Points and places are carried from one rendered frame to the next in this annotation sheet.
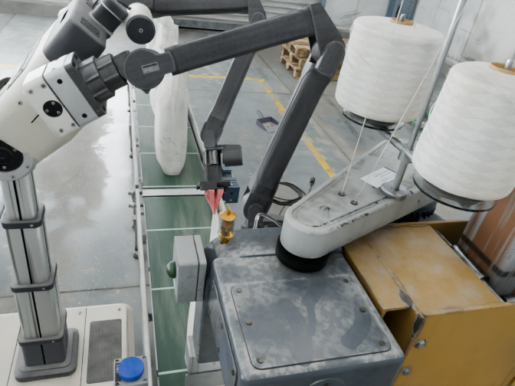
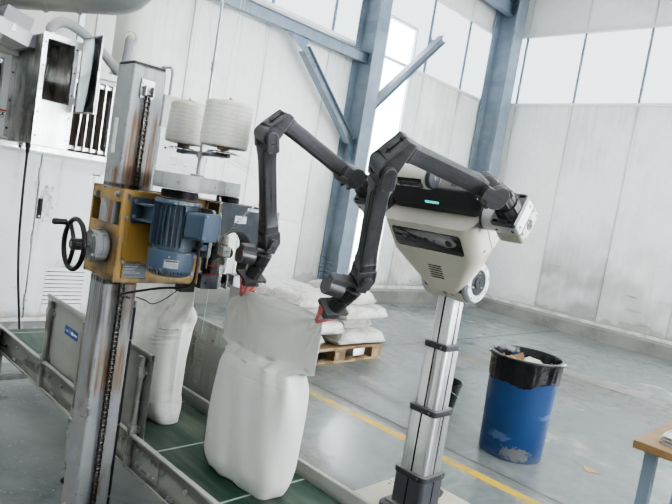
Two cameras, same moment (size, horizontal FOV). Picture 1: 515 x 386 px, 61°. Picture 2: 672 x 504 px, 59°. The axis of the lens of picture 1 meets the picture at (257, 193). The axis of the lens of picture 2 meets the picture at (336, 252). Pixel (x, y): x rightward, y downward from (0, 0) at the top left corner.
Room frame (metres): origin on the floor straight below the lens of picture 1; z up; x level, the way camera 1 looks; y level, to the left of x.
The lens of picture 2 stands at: (2.88, -0.71, 1.40)
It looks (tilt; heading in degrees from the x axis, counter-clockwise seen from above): 5 degrees down; 154
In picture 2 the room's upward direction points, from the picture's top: 9 degrees clockwise
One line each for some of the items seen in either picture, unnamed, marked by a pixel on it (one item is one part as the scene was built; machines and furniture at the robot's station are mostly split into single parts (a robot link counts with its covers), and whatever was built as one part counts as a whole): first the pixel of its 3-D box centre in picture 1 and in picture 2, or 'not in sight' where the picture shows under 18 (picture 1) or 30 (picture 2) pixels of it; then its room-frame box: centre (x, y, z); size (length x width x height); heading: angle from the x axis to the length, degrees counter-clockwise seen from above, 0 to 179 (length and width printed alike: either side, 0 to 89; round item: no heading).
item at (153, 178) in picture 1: (162, 119); not in sight; (3.22, 0.85, 0.33); 2.21 x 0.39 x 0.09; 20
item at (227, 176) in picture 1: (224, 181); not in sight; (2.41, 0.23, 0.35); 0.30 x 0.15 x 0.15; 20
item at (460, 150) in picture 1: (481, 126); (186, 123); (0.58, -0.29, 1.61); 0.15 x 0.14 x 0.17; 20
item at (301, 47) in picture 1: (329, 47); not in sight; (6.57, -0.68, 0.36); 1.20 x 0.82 x 0.14; 106
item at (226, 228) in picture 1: (227, 224); not in sight; (0.59, 0.04, 1.37); 0.03 x 0.02 x 0.03; 20
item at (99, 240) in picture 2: not in sight; (95, 244); (0.73, -0.56, 1.14); 0.11 x 0.06 x 0.11; 20
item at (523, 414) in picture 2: not in sight; (518, 402); (0.04, 2.15, 0.32); 0.51 x 0.48 x 0.65; 110
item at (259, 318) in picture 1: (280, 338); (220, 232); (0.50, -0.08, 1.21); 0.30 x 0.25 x 0.30; 20
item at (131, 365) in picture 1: (131, 369); not in sight; (0.65, 0.23, 0.84); 0.06 x 0.06 x 0.02
